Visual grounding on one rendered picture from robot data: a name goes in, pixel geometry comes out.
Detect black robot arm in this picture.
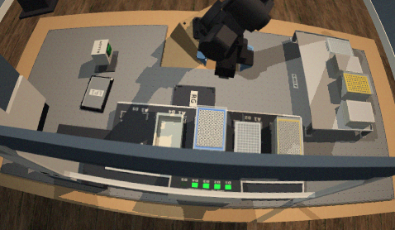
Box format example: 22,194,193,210
193,0,274,79

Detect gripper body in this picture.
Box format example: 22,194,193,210
197,36,254,66

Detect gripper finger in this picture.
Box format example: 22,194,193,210
197,51,207,66
240,46,254,72

